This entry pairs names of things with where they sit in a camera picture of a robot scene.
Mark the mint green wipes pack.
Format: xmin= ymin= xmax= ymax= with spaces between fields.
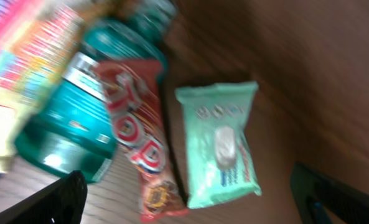
xmin=175 ymin=81 xmax=262 ymax=209

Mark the yellow snack chip bag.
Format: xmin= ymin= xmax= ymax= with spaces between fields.
xmin=0 ymin=0 xmax=90 ymax=177

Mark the blue Listerine mouthwash bottle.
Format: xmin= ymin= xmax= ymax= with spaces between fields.
xmin=14 ymin=0 xmax=177 ymax=183

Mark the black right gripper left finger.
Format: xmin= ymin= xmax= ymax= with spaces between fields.
xmin=0 ymin=170 xmax=88 ymax=224

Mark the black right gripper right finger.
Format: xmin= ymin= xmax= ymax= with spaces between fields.
xmin=290 ymin=162 xmax=369 ymax=224

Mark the red brown snack bar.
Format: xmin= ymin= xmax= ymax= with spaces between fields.
xmin=93 ymin=58 xmax=188 ymax=222

